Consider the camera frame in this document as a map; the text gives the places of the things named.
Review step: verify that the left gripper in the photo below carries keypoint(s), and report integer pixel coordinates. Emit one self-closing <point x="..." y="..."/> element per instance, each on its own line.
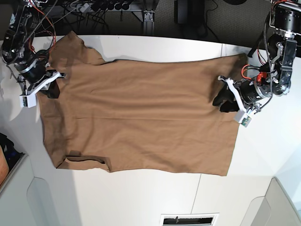
<point x="242" y="95"/>

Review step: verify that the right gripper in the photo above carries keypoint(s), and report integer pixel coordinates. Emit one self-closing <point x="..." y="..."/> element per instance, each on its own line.
<point x="35" y="72"/>

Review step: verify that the brown t-shirt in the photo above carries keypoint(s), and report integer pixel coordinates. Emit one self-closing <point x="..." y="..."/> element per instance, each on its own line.
<point x="126" y="115"/>

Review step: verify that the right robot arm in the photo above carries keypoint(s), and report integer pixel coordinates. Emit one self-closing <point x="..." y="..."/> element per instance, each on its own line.
<point x="18" y="51"/>

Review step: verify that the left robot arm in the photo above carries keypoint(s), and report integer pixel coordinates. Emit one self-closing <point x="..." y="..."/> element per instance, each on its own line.
<point x="273" y="77"/>

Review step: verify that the orange object at left edge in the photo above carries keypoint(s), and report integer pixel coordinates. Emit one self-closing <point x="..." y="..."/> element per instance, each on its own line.
<point x="4" y="168"/>

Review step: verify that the black power strip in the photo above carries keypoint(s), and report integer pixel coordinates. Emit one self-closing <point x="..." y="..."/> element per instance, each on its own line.
<point x="104" y="5"/>

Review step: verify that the black power adapter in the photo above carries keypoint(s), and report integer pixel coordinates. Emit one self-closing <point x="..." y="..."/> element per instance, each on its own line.
<point x="181" y="11"/>

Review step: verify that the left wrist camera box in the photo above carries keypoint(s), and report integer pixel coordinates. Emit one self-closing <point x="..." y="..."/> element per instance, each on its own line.
<point x="242" y="118"/>

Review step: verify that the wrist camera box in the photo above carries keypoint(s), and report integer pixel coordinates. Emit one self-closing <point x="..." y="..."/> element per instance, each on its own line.
<point x="28" y="100"/>
<point x="242" y="118"/>

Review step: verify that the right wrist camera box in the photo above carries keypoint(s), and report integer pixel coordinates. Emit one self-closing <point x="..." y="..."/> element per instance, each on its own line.
<point x="28" y="100"/>

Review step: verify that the aluminium frame post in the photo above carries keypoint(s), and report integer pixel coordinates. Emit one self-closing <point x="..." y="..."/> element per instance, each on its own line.
<point x="148" y="23"/>

